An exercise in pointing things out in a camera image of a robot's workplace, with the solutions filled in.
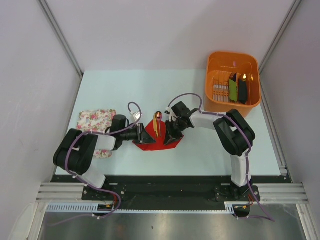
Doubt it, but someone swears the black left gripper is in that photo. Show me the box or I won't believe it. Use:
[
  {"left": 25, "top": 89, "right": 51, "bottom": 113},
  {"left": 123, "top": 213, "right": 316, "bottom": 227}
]
[{"left": 120, "top": 123, "right": 156, "bottom": 145}]

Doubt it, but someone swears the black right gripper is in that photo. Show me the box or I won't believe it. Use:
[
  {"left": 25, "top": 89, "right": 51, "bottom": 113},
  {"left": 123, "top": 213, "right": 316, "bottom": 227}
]
[{"left": 164, "top": 119, "right": 186, "bottom": 146}]

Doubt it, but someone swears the red paper napkin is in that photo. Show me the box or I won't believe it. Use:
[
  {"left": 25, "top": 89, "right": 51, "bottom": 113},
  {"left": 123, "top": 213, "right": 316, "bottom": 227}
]
[{"left": 132, "top": 120, "right": 184, "bottom": 151}]

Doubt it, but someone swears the rainbow iridescent spoon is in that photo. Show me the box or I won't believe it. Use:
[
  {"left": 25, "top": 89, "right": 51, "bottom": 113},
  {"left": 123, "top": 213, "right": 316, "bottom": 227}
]
[{"left": 157, "top": 111, "right": 163, "bottom": 137}]

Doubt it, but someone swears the gold knife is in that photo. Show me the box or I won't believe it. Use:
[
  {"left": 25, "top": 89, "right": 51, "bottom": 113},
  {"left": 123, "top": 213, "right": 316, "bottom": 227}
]
[{"left": 152, "top": 112, "right": 160, "bottom": 138}]

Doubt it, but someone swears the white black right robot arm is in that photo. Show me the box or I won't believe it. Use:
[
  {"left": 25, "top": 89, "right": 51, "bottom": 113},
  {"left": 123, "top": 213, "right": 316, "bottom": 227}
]
[{"left": 163, "top": 101, "right": 256, "bottom": 201}]

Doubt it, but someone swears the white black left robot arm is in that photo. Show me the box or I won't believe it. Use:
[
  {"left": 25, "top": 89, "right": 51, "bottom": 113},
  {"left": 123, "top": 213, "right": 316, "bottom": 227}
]
[{"left": 53, "top": 114, "right": 156, "bottom": 200}]

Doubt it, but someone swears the black napkin roll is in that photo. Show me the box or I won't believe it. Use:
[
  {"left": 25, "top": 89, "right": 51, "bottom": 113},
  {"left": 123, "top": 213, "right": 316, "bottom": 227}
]
[{"left": 238, "top": 79, "right": 248, "bottom": 105}]

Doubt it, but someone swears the floral patterned tray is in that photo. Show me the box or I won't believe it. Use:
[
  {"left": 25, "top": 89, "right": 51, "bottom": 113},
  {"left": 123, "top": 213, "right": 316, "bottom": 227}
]
[{"left": 76, "top": 109, "right": 116, "bottom": 159}]

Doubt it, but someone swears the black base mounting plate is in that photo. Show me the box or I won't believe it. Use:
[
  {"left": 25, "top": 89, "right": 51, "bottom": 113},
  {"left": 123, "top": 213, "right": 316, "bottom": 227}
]
[{"left": 51, "top": 174, "right": 262, "bottom": 211}]

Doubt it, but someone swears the orange plastic basket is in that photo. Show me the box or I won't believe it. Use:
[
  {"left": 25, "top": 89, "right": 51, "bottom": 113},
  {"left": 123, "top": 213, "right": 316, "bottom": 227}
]
[{"left": 204, "top": 51, "right": 261, "bottom": 117}]

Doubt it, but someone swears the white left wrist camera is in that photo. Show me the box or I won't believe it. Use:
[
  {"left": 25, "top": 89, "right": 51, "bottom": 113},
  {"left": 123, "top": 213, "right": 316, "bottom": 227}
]
[{"left": 130, "top": 111, "right": 142, "bottom": 124}]

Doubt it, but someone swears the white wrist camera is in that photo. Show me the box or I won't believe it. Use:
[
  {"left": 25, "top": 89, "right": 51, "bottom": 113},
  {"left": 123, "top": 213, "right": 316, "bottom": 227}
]
[
  {"left": 164, "top": 106, "right": 177, "bottom": 122},
  {"left": 130, "top": 111, "right": 142, "bottom": 124}
]

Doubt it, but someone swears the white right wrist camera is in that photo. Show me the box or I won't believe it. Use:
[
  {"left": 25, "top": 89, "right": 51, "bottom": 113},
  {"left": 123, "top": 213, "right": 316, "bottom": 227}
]
[{"left": 164, "top": 106, "right": 177, "bottom": 122}]

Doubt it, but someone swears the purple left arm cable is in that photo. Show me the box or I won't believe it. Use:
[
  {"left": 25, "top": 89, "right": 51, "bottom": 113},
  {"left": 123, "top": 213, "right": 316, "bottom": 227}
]
[{"left": 47, "top": 101, "right": 143, "bottom": 227}]

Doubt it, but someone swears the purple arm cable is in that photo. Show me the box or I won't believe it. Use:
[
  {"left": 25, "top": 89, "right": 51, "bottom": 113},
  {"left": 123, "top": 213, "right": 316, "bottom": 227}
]
[
  {"left": 166, "top": 92, "right": 276, "bottom": 223},
  {"left": 47, "top": 101, "right": 143, "bottom": 227}
]

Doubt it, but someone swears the white slotted cable duct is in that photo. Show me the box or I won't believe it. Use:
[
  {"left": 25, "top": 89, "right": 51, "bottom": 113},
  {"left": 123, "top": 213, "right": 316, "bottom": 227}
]
[{"left": 46, "top": 202, "right": 99, "bottom": 213}]

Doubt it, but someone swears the aluminium frame rail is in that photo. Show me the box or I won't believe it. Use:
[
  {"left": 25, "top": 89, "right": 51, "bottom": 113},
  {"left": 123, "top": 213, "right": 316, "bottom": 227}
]
[{"left": 36, "top": 183, "right": 84, "bottom": 203}]

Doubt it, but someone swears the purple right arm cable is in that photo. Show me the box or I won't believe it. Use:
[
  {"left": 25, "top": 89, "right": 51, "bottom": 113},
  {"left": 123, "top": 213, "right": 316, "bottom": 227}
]
[{"left": 166, "top": 92, "right": 276, "bottom": 223}]

